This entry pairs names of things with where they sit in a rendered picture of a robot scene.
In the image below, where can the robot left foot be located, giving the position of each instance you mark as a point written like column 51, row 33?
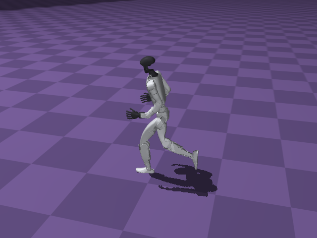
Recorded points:
column 144, row 170

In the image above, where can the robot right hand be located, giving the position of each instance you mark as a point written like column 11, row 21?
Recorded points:
column 148, row 99

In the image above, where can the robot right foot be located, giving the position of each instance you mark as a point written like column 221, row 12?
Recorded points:
column 195, row 158

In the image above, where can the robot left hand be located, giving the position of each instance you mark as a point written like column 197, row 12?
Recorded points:
column 134, row 114

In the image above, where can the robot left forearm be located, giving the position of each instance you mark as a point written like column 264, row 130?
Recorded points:
column 152, row 111

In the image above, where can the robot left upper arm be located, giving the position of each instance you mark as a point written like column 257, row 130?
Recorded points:
column 152, row 88

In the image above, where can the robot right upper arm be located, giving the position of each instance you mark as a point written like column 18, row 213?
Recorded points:
column 166, row 86

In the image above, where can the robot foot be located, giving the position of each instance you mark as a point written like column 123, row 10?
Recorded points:
column 195, row 158
column 144, row 170

